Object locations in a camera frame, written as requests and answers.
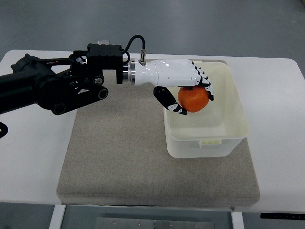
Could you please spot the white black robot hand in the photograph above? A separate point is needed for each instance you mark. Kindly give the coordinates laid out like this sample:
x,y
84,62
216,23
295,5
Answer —
x,y
169,73

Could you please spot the orange fruit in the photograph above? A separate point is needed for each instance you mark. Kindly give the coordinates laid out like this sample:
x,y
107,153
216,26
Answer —
x,y
193,99

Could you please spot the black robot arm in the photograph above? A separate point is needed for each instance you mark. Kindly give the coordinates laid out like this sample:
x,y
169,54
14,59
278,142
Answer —
x,y
64,84

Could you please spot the white plastic box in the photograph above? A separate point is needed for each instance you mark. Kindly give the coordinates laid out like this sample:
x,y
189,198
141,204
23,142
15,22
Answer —
x,y
217,129

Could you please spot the grey felt mat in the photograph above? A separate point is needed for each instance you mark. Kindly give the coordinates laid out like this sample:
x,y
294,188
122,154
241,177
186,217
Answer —
x,y
117,155

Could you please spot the white right table leg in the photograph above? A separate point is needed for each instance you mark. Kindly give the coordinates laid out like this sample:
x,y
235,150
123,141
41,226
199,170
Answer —
x,y
237,219

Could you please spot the white table leg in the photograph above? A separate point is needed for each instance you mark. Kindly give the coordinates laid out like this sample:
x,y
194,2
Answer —
x,y
57,217
237,219

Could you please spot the white left table leg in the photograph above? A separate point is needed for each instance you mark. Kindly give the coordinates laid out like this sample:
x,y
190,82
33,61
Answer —
x,y
57,217

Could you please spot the black table control panel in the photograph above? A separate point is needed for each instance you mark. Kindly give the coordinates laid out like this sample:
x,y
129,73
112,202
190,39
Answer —
x,y
285,216

